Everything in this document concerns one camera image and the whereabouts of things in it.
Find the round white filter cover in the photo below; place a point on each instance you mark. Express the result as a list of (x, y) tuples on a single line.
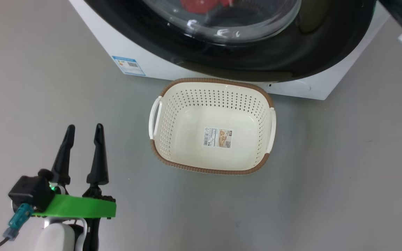
[(295, 87)]

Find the red and white jersey clothes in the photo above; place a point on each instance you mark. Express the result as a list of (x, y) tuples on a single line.
[(194, 5)]

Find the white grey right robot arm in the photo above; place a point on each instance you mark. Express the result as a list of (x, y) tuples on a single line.
[(401, 14)]

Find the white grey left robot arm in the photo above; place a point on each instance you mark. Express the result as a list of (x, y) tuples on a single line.
[(56, 237)]

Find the cream laundry basket brown rim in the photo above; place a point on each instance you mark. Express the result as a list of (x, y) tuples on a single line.
[(187, 125)]

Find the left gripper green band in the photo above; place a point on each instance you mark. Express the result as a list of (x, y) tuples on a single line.
[(79, 207)]

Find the blue energy label sticker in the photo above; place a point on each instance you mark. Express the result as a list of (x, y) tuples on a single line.
[(128, 65)]

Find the paper basket label sticker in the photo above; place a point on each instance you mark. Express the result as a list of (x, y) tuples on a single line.
[(217, 137)]

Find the white front-load washing machine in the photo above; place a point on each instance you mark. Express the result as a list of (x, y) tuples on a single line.
[(152, 59)]

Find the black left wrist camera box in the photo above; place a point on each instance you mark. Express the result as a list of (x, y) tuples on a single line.
[(31, 191)]

